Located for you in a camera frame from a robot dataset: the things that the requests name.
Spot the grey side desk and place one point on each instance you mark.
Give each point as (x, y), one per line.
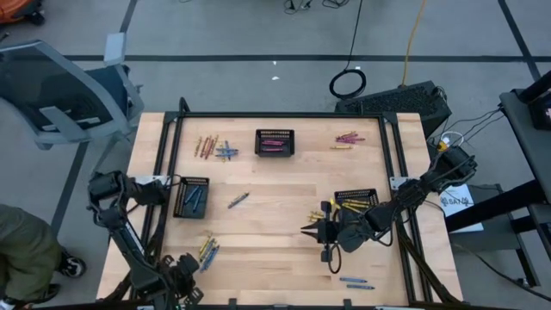
(523, 138)

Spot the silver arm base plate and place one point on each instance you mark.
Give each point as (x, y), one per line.
(397, 183)
(150, 180)

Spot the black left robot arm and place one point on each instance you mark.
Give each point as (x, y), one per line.
(129, 241)

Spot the orange wheeled seat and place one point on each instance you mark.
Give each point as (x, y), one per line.
(13, 8)

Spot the black equipment case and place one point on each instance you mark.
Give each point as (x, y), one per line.
(540, 112)

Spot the person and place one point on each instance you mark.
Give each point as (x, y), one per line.
(26, 249)

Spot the white paper sheet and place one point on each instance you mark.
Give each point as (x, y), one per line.
(458, 211)

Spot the black computer tower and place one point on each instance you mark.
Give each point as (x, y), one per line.
(391, 105)

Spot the black table edge clip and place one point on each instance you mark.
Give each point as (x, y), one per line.
(232, 301)
(347, 301)

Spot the black corner bracket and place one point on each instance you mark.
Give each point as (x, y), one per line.
(184, 107)

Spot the black slotted plastic basket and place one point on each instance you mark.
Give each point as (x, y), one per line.
(177, 198)
(357, 194)
(274, 134)

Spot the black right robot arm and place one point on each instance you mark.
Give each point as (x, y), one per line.
(409, 196)

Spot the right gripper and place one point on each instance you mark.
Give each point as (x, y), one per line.
(351, 232)

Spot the yellow plug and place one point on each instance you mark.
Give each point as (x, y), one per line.
(442, 145)

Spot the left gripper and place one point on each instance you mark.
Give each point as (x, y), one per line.
(178, 282)

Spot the grey office chair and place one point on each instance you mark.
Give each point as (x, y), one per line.
(64, 94)

